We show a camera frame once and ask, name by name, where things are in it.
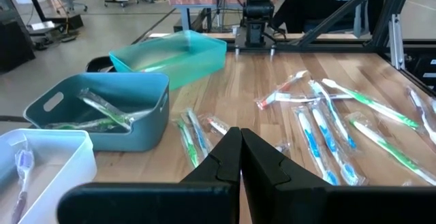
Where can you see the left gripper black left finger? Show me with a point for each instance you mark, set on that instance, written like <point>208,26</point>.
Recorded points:
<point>153,203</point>

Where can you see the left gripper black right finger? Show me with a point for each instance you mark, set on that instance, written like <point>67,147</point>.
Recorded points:
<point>306,203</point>

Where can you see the green toothbrushes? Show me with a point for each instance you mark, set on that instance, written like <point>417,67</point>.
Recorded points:
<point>85,125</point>

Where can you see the green toothbrush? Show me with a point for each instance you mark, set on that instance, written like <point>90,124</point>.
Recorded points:
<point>371,103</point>
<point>391,145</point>
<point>189,145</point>
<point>105,110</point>

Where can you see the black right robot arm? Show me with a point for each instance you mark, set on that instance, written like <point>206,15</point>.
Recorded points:
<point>255,30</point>

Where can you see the blue wrapped toothbrush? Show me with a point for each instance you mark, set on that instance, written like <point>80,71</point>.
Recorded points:
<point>313,142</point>
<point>335,118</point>
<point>199,132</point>
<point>332,142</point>

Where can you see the dark grey plastic bin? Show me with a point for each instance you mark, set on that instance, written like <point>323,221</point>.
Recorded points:
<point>136,139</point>

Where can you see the clear white plastic bin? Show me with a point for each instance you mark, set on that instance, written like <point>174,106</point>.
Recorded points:
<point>68,156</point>

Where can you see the teal translucent plastic bin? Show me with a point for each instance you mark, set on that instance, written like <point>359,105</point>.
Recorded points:
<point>197,64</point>

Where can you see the black drawer cabinet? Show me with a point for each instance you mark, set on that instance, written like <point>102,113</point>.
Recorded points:
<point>422,71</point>

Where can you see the person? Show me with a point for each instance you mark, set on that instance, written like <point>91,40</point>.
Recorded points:
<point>306,9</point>

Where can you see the grey office chair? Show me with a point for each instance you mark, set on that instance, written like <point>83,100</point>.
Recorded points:
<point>357,16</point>

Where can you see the wooden top workbench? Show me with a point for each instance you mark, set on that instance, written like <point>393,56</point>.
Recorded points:
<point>197,0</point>

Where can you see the dark equipment case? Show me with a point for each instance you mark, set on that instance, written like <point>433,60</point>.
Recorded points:
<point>15,43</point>

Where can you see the silver angle bracket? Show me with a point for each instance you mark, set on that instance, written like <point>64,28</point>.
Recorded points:
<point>396,43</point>

